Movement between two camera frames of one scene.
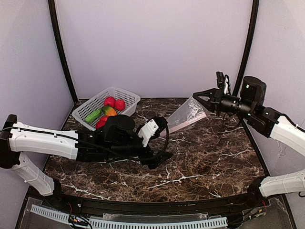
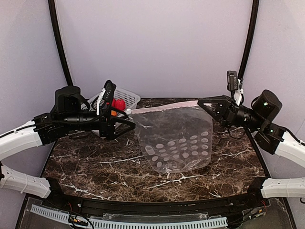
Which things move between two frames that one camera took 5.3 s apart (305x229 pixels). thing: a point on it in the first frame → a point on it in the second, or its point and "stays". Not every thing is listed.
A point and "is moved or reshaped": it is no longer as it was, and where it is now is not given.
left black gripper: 147,157 → 105,124
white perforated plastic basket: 97,102 stays
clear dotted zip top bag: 193,111 is moved or reshaped
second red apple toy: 120,104 stays
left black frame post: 56,28 stays
